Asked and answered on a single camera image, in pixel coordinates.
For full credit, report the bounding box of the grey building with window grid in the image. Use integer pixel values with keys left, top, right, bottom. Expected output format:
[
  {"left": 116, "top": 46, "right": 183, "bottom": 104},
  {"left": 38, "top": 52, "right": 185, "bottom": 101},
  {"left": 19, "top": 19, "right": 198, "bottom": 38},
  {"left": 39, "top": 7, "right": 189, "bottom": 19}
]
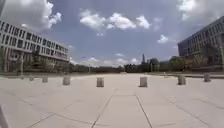
[{"left": 177, "top": 15, "right": 224, "bottom": 72}]

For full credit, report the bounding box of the row of stone bollards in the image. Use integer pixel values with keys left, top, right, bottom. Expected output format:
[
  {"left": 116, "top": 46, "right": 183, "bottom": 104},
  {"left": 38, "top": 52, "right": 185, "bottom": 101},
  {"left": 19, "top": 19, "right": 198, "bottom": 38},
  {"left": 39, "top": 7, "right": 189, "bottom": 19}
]
[{"left": 19, "top": 72, "right": 212, "bottom": 89}]

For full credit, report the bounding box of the row of trees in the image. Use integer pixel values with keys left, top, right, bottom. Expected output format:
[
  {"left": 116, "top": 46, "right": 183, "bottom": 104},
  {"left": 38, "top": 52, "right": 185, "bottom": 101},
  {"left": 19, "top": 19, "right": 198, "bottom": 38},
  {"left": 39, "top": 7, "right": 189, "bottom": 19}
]
[{"left": 68, "top": 55, "right": 188, "bottom": 74}]

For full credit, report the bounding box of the tower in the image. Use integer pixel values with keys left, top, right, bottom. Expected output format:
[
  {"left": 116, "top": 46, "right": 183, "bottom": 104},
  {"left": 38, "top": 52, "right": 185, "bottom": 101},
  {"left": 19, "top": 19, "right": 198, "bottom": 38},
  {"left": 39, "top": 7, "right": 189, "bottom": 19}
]
[{"left": 141, "top": 53, "right": 146, "bottom": 65}]

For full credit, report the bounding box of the pale stone slab plaza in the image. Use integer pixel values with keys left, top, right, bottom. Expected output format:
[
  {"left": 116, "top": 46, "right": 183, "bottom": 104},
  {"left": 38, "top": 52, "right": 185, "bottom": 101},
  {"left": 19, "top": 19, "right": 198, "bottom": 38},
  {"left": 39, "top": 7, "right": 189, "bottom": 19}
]
[{"left": 0, "top": 72, "right": 224, "bottom": 128}]

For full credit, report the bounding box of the white building with window rows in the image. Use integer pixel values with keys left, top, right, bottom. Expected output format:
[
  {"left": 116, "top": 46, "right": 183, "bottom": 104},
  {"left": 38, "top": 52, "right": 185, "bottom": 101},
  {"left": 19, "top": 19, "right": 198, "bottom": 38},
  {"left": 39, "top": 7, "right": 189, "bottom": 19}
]
[{"left": 0, "top": 18, "right": 71, "bottom": 74}]

